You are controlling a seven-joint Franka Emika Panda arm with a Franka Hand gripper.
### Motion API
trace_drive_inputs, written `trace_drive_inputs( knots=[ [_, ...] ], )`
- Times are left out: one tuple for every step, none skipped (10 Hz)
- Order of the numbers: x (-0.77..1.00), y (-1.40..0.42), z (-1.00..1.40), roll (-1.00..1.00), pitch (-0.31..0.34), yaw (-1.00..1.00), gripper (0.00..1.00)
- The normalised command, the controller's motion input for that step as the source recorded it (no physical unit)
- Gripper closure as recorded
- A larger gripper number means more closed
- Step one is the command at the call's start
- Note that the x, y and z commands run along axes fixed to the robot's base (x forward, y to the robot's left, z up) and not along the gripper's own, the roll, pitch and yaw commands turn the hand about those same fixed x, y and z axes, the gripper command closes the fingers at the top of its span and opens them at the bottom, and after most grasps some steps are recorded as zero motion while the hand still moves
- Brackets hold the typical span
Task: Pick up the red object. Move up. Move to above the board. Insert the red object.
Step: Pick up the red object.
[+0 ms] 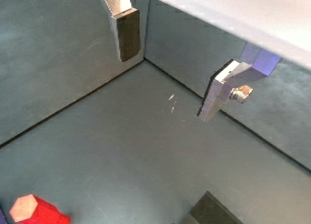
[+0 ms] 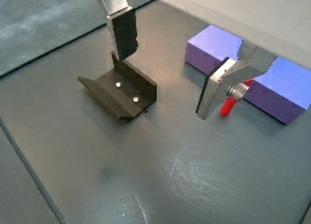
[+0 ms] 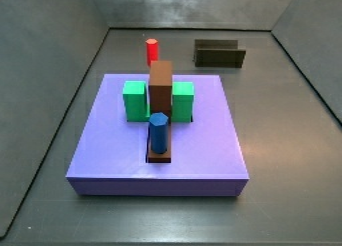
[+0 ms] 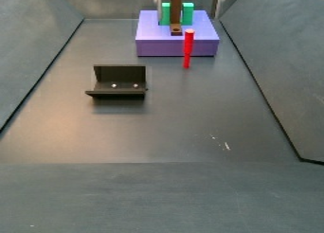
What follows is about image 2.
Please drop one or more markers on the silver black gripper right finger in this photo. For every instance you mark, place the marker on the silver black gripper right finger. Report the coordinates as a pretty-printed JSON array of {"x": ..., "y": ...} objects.
[{"x": 225, "y": 82}]

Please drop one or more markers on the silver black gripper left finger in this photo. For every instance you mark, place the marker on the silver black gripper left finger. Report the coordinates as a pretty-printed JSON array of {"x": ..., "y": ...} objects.
[{"x": 122, "y": 24}]

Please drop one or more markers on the red cylindrical peg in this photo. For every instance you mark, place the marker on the red cylindrical peg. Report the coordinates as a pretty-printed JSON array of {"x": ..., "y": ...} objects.
[{"x": 232, "y": 100}]

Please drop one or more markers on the purple board block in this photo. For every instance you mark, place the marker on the purple board block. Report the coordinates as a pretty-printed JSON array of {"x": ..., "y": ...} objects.
[{"x": 281, "y": 92}]

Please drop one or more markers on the black angled holder bracket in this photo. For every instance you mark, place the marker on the black angled holder bracket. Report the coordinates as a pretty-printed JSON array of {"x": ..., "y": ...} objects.
[{"x": 125, "y": 90}]

